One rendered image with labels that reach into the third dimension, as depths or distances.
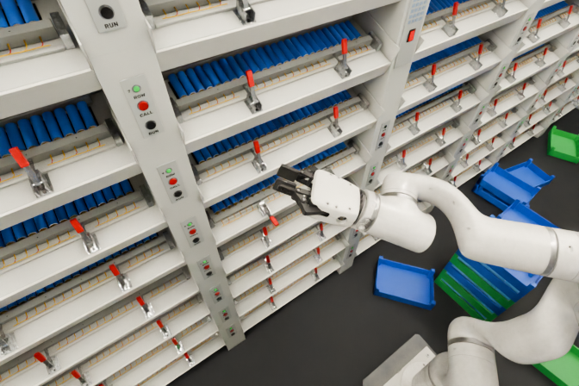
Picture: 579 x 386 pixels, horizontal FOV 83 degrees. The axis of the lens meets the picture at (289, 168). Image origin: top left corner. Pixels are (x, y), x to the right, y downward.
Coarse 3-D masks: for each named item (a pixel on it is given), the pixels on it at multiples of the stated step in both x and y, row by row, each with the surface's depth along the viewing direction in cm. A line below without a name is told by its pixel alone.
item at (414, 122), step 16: (448, 96) 140; (464, 96) 145; (480, 96) 146; (416, 112) 125; (432, 112) 137; (448, 112) 139; (464, 112) 147; (400, 128) 130; (416, 128) 129; (432, 128) 135; (400, 144) 127
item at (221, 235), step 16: (352, 144) 119; (352, 160) 119; (368, 160) 118; (208, 208) 101; (256, 208) 104; (272, 208) 105; (288, 208) 109; (224, 224) 99; (240, 224) 100; (256, 224) 103; (224, 240) 98
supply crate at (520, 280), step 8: (488, 264) 145; (496, 272) 143; (504, 272) 140; (512, 272) 143; (520, 272) 143; (512, 280) 138; (520, 280) 141; (528, 280) 141; (536, 280) 140; (520, 288) 136; (528, 288) 133
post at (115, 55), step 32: (64, 0) 42; (128, 0) 46; (96, 32) 46; (128, 32) 49; (96, 64) 49; (128, 64) 51; (160, 96) 58; (128, 128) 58; (160, 160) 66; (160, 192) 72; (192, 192) 77; (192, 256) 93; (224, 288) 116
